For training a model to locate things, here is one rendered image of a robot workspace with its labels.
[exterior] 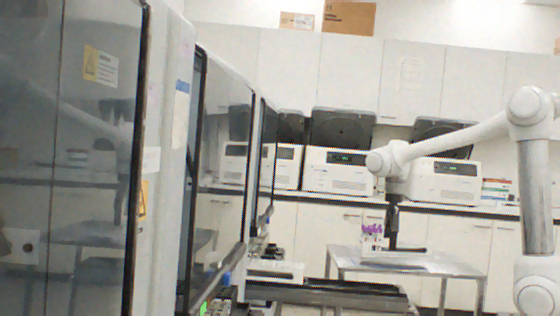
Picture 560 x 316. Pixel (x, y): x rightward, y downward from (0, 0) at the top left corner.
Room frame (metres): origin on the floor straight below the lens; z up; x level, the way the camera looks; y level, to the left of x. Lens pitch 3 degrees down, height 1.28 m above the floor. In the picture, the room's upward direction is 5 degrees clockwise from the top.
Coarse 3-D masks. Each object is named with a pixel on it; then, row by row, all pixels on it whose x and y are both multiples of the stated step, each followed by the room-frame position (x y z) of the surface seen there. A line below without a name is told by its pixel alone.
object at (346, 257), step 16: (336, 256) 2.15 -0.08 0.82; (352, 256) 2.18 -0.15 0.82; (448, 256) 2.37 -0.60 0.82; (352, 272) 1.98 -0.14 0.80; (368, 272) 1.99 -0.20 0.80; (384, 272) 2.00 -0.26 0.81; (400, 272) 2.00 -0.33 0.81; (416, 272) 2.01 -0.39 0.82; (432, 272) 2.02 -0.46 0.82; (448, 272) 2.04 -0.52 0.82; (464, 272) 2.07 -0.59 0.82; (480, 272) 2.09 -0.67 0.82; (480, 288) 2.04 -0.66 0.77; (480, 304) 2.04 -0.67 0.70
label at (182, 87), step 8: (184, 40) 0.72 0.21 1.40; (184, 48) 0.73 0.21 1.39; (192, 48) 0.77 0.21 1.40; (184, 56) 0.73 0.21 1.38; (176, 80) 0.70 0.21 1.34; (176, 88) 0.70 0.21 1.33; (184, 88) 0.74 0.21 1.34; (176, 96) 0.71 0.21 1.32; (184, 96) 0.75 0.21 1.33; (176, 104) 0.71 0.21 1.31; (184, 104) 0.75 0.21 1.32; (176, 112) 0.71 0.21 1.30; (184, 112) 0.75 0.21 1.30; (176, 120) 0.71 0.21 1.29; (184, 120) 0.76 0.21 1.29; (176, 128) 0.72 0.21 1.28; (184, 128) 0.76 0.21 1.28; (176, 136) 0.72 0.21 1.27; (184, 136) 0.76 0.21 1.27; (176, 144) 0.72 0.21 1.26; (184, 144) 0.77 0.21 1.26
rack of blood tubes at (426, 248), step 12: (360, 240) 2.09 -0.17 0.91; (372, 240) 2.08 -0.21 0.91; (384, 240) 2.10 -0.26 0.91; (408, 240) 2.15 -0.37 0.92; (420, 240) 2.15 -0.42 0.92; (360, 252) 2.07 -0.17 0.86; (372, 252) 2.05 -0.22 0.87; (384, 252) 2.06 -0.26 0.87; (396, 252) 2.06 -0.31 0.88; (408, 252) 2.07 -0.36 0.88; (420, 252) 2.17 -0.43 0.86; (432, 252) 2.08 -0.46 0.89
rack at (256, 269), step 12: (252, 264) 1.70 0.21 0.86; (264, 264) 1.71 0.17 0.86; (276, 264) 1.73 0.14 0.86; (288, 264) 1.75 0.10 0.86; (300, 264) 1.76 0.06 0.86; (252, 276) 1.76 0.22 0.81; (264, 276) 1.77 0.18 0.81; (276, 276) 1.78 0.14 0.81; (288, 276) 1.78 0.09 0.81; (300, 276) 1.68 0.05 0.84
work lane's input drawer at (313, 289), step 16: (256, 288) 1.66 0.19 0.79; (272, 288) 1.66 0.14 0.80; (288, 288) 1.67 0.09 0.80; (304, 288) 1.67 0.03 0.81; (320, 288) 1.68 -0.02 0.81; (336, 288) 1.68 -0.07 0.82; (368, 288) 1.76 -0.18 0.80; (384, 288) 1.78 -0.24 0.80; (400, 288) 1.74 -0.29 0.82; (320, 304) 1.67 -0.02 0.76; (336, 304) 1.67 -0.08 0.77; (352, 304) 1.67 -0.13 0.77; (368, 304) 1.67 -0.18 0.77; (384, 304) 1.67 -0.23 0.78; (400, 304) 1.67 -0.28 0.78
